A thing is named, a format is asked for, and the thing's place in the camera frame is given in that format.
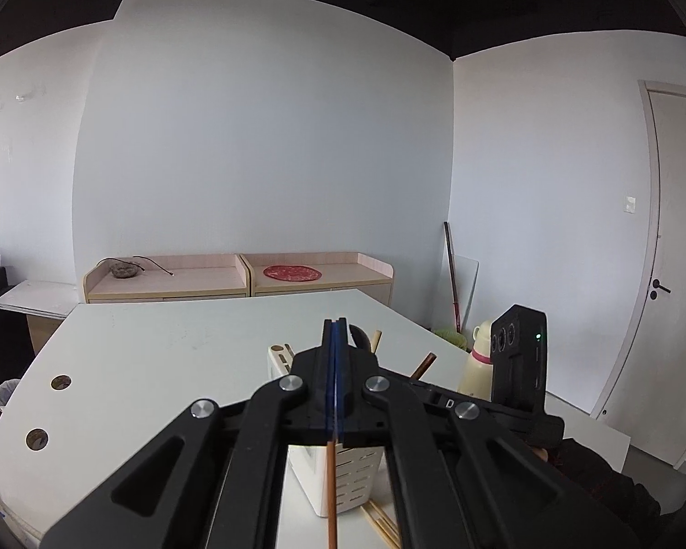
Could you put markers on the small grey rock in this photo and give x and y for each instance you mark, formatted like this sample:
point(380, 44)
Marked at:
point(123, 269)

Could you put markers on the brown wooden chopstick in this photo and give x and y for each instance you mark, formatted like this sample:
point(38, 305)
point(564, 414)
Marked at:
point(331, 497)
point(423, 366)

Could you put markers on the white door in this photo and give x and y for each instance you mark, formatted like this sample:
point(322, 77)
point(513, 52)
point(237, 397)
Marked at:
point(680, 269)

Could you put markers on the cream slotted utensil holder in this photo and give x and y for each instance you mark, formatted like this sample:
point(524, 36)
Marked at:
point(354, 480)

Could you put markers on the dark red stick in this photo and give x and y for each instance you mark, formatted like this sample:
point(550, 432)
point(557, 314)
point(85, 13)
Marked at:
point(453, 280)

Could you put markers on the white trash bin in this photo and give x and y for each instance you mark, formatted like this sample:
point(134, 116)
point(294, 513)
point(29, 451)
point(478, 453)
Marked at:
point(4, 394)

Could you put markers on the red round mat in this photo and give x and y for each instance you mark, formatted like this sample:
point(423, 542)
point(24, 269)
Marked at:
point(292, 272)

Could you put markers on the person's right hand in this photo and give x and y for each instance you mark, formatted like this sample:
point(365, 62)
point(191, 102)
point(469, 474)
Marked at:
point(538, 453)

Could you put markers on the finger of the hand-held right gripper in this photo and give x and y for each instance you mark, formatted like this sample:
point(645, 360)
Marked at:
point(359, 338)

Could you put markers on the leaning glass pane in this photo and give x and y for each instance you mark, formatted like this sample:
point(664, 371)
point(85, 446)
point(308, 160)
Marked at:
point(470, 291)

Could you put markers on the person's right forearm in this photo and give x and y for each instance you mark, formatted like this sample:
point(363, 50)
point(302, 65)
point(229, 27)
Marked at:
point(606, 497)

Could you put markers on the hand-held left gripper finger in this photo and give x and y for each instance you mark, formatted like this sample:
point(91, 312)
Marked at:
point(328, 389)
point(339, 389)

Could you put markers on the white side table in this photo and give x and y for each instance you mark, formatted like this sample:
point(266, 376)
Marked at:
point(34, 297)

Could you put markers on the white flat board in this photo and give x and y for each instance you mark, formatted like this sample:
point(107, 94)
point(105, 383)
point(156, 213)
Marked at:
point(600, 434)

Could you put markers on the green basket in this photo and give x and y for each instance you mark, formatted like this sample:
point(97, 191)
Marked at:
point(451, 338)

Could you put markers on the cream cartoon-print thermos bottle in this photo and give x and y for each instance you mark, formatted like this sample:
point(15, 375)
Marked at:
point(475, 363)

